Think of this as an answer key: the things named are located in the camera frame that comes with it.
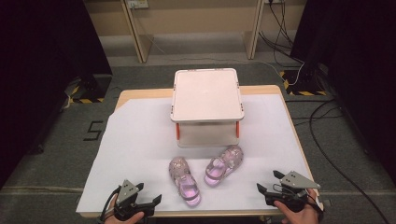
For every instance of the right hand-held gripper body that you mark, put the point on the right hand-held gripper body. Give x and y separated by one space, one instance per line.
295 182

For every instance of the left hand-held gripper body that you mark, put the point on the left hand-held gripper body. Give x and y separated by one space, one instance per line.
127 191

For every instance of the pink jelly sandal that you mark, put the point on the pink jelly sandal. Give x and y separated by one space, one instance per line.
232 155
180 169

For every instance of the white shoe rack orange posts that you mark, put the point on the white shoe rack orange posts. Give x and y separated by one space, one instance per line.
207 93

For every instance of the person's left hand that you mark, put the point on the person's left hand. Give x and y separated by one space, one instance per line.
127 218

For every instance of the person's right hand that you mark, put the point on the person's right hand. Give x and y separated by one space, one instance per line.
300 215

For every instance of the white paper sheet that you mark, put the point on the white paper sheet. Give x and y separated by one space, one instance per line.
140 140

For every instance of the black yellow striped stand base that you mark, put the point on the black yellow striped stand base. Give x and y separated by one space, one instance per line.
303 84
90 88

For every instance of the black curtain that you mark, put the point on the black curtain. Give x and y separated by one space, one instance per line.
358 62
37 77

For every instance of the beige wooden desk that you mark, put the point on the beige wooden desk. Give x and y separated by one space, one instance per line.
193 18

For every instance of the white wall socket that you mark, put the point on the white wall socket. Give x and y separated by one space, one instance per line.
138 3

